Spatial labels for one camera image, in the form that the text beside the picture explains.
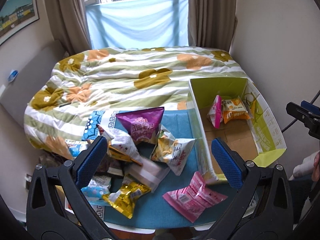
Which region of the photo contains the dark brown snack bag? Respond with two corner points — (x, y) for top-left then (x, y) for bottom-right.
(96, 154), (124, 177)

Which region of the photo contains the orange cake snack packet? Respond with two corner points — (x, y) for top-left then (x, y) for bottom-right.
(222, 97), (251, 124)

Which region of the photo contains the pink snack packet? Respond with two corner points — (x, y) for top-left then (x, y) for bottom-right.
(207, 95), (223, 129)
(163, 171), (228, 223)

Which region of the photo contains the blue white snack packet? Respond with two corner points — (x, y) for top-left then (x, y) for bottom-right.
(81, 176), (111, 206)

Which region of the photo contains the gold foil snack packet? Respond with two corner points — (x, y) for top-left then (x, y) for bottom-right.
(102, 179), (151, 219)

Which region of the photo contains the green cardboard box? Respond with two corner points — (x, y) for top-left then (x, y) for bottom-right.
(187, 77), (287, 185)

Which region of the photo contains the white striped snack bag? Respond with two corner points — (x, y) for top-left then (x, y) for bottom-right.
(96, 124), (143, 166)

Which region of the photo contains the floral striped duvet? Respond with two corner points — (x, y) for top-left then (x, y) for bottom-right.
(24, 47), (247, 157)

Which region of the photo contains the clear plastic packet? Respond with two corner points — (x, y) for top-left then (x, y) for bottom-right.
(125, 157), (170, 192)

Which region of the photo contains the teal patterned table cloth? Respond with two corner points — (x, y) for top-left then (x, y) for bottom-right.
(97, 110), (236, 230)

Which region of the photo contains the white red-text snack bag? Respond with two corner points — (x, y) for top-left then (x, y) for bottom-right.
(150, 124), (196, 176)

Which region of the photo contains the purple potato chip bag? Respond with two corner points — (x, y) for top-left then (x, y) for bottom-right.
(116, 107), (164, 145)

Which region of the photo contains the right brown curtain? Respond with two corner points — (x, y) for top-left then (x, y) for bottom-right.
(188, 0), (237, 51)

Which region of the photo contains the brown curtain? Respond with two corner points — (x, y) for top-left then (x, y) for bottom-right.
(44, 0), (92, 55)
(188, 0), (237, 51)

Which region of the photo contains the grey headboard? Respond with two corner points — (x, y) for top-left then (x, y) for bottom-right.
(1, 40), (66, 114)

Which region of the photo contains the light blue window cloth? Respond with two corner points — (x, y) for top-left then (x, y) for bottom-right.
(86, 0), (188, 49)

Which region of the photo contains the framed town picture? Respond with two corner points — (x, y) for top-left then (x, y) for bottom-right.
(0, 0), (40, 45)

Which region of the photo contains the left brown curtain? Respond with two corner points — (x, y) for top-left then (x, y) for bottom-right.
(44, 0), (92, 55)

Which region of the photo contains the blue wall clip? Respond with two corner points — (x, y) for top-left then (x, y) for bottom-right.
(8, 70), (18, 83)

